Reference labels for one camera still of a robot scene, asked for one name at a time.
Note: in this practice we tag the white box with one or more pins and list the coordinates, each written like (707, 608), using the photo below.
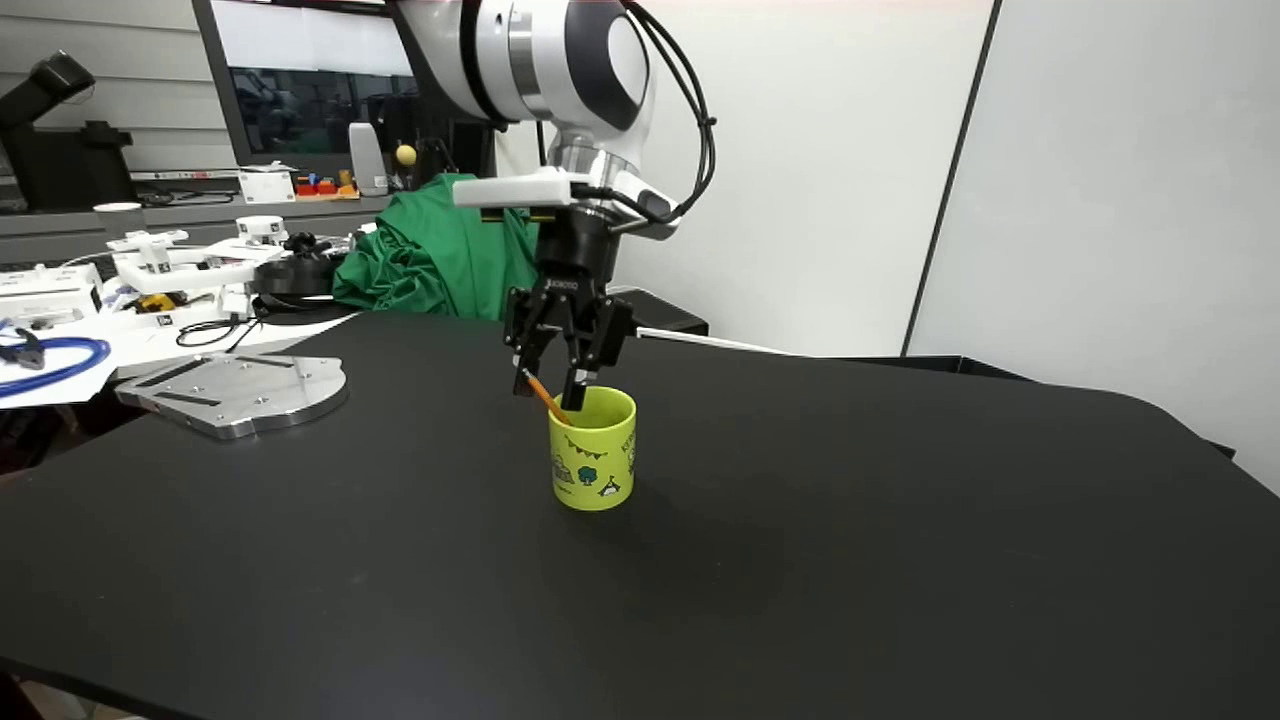
(47, 292)

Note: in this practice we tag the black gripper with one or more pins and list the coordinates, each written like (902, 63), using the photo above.
(576, 261)

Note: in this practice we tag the black box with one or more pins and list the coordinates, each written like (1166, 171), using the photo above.
(666, 318)

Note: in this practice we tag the silver metal plate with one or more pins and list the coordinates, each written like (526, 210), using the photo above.
(242, 393)

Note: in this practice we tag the black round bag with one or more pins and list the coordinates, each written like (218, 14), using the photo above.
(298, 280)

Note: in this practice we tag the white lidded container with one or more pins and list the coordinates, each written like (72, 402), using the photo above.
(267, 185)

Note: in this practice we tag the black machine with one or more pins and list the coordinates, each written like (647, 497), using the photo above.
(67, 166)

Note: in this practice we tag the black upright panel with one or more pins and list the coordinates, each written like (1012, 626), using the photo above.
(473, 144)

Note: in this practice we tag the green cloth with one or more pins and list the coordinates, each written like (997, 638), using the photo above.
(412, 265)

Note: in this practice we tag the grey workbench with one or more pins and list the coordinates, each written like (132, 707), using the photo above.
(132, 220)

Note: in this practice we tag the slanted black pole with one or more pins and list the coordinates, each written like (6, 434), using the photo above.
(949, 183)

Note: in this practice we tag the dark framed monitor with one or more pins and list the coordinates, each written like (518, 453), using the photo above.
(322, 112)

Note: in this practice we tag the yellow ball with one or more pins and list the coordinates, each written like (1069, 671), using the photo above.
(404, 159)

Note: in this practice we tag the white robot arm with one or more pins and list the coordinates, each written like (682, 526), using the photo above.
(535, 63)

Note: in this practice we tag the black table cover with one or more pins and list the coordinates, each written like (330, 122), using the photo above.
(800, 600)

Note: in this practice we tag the yellow mug with print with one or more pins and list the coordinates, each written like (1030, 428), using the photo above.
(595, 464)

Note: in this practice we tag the white device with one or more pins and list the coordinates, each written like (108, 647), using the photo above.
(165, 250)

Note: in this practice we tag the white bottle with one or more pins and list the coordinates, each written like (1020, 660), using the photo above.
(365, 161)

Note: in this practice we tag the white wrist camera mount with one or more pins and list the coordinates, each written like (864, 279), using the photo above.
(521, 188)

